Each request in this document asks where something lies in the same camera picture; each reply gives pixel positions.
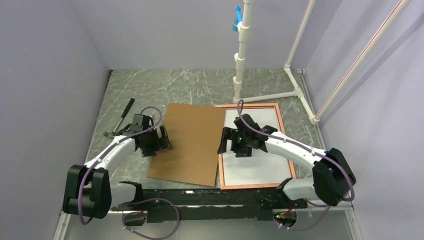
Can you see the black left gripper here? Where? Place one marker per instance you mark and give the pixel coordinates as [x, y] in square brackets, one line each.
[160, 143]

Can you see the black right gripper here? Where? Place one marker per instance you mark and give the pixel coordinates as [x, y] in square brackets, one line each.
[230, 134]

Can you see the brown cardboard backing board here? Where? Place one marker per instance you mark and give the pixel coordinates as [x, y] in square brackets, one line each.
[194, 132]

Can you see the printed photo sheet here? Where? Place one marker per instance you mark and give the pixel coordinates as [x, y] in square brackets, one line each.
[258, 165]

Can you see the red picture frame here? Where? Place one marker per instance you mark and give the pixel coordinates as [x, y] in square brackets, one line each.
[220, 175]

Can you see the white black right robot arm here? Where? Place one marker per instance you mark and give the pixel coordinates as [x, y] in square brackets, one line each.
[332, 180]

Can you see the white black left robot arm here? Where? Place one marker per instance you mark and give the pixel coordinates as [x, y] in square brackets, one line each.
[88, 189]

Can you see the white PVC pipe stand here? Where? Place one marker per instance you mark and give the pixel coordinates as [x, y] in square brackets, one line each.
[287, 45]

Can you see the blue pipe fitting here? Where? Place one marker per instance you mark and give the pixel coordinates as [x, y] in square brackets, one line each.
[236, 20]

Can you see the white pole with red stripe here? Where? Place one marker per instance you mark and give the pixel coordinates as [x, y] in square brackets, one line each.
[384, 27]

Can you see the black handled hammer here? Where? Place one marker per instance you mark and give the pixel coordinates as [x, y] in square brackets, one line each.
[112, 134]

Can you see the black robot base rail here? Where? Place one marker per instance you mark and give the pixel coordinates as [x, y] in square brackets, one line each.
[212, 204]

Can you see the aluminium extrusion frame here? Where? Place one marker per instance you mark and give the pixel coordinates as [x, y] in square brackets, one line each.
[206, 87]

